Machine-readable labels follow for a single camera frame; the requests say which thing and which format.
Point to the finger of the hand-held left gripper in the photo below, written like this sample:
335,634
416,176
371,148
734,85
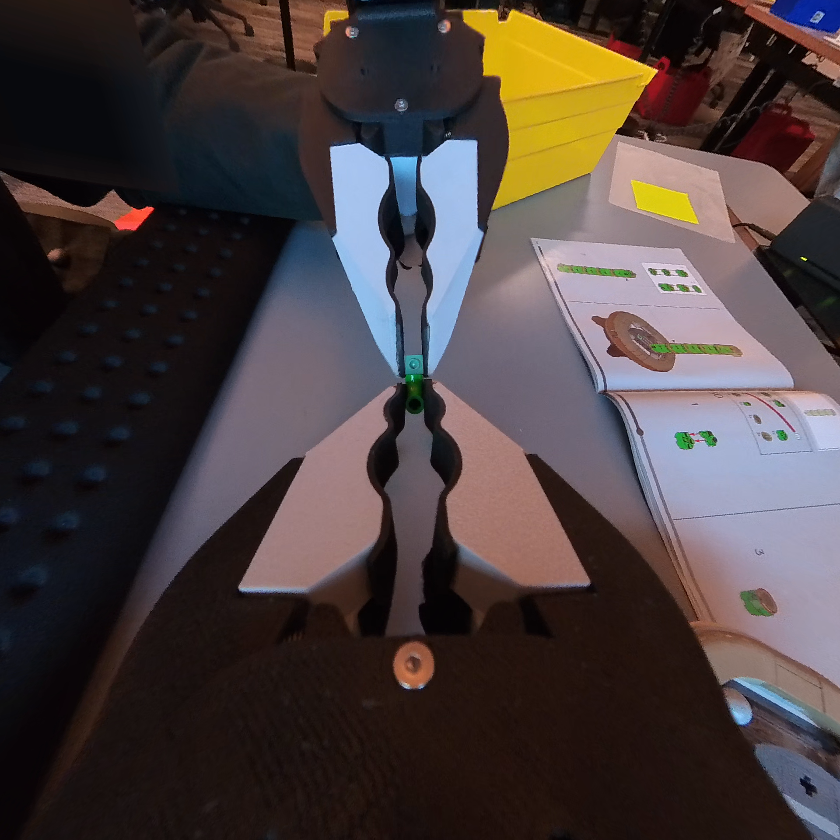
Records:
456,229
358,229

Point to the black pole stand with base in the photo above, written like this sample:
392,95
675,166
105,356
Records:
287,33

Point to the instruction booklet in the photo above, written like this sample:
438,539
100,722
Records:
722,472

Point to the clear sheet with yellow square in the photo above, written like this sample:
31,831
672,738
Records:
663,200

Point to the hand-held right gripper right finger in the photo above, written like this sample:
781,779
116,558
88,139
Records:
512,525

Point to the yellow plastic bin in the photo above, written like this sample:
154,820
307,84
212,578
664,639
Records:
564,131

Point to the green round toy brick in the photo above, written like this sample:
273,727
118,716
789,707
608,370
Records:
415,394

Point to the black box device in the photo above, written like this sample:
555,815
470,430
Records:
807,249

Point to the orange red object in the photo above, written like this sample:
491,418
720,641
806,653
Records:
134,218

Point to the person's left forearm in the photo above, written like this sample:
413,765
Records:
216,118

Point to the black perforated mat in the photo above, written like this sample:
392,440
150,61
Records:
98,394

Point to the grey desk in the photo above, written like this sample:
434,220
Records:
525,328

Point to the red container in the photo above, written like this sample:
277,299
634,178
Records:
669,85
774,141

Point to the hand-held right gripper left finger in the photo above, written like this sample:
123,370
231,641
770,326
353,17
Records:
321,525

